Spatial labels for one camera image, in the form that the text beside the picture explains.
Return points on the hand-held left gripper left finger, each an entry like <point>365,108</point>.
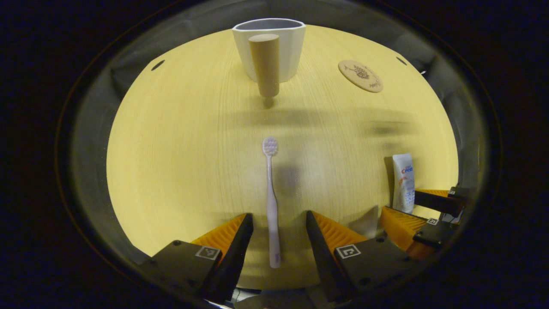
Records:
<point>233,257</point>

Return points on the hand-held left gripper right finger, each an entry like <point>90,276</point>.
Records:
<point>324,257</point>

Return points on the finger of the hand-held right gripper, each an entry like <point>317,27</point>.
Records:
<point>437,201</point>
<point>435,234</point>

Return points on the white toothpaste tube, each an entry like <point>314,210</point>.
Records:
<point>403,189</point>

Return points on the lilac toothbrush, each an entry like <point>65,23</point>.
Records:
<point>272,206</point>

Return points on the round wooden coaster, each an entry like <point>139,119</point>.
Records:
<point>360,76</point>

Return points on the wooden desktop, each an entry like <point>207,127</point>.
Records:
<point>193,171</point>

